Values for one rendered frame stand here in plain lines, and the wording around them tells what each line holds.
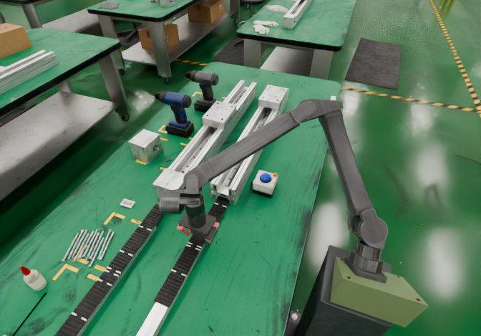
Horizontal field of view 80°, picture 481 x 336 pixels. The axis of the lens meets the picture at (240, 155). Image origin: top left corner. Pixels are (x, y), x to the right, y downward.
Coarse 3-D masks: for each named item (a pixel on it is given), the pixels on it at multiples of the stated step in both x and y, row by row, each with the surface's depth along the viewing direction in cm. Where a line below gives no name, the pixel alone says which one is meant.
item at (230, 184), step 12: (264, 108) 147; (252, 120) 137; (264, 120) 142; (252, 132) 136; (252, 156) 118; (240, 168) 113; (252, 168) 123; (216, 180) 108; (228, 180) 112; (240, 180) 109; (216, 192) 110; (228, 192) 107; (240, 192) 114
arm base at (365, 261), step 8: (360, 248) 83; (368, 248) 82; (376, 248) 82; (352, 256) 85; (360, 256) 82; (368, 256) 81; (376, 256) 81; (352, 264) 83; (360, 264) 81; (368, 264) 80; (376, 264) 80; (360, 272) 79; (368, 272) 79; (376, 272) 81; (376, 280) 78; (384, 280) 78
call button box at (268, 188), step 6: (258, 174) 114; (270, 174) 114; (258, 180) 112; (270, 180) 111; (276, 180) 114; (258, 186) 111; (264, 186) 110; (270, 186) 109; (258, 192) 113; (264, 192) 112; (270, 192) 110
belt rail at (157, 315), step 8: (184, 280) 87; (176, 296) 84; (160, 304) 80; (152, 312) 79; (160, 312) 79; (168, 312) 81; (152, 320) 77; (160, 320) 77; (144, 328) 76; (152, 328) 76
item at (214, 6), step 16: (208, 0) 447; (192, 16) 438; (208, 16) 430; (0, 32) 206; (16, 32) 213; (144, 32) 349; (176, 32) 372; (0, 48) 206; (16, 48) 216; (144, 48) 364
